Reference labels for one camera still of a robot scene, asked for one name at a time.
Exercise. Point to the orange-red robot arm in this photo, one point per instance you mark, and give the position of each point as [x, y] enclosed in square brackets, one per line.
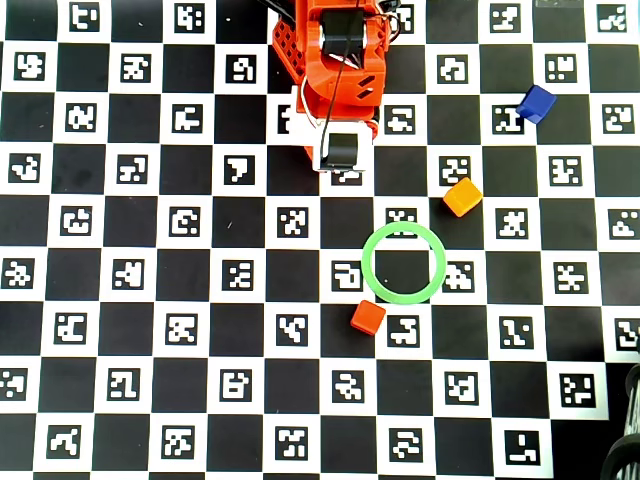
[315, 65]

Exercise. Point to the black white marker checkerboard mat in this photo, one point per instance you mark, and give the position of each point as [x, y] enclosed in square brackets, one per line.
[80, 340]

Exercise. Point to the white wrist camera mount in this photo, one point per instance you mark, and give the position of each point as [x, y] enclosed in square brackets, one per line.
[345, 150]

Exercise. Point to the red cube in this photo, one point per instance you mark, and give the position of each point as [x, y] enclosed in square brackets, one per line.
[368, 316]

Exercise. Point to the black flexible tripod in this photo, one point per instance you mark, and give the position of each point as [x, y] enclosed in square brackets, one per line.
[634, 395]

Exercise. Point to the orange-red gripper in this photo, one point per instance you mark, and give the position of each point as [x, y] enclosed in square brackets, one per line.
[343, 148]

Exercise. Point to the blue cube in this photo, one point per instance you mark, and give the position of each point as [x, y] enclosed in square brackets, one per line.
[536, 102]

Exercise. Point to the orange cube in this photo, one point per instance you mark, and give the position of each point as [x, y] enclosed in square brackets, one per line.
[462, 197]

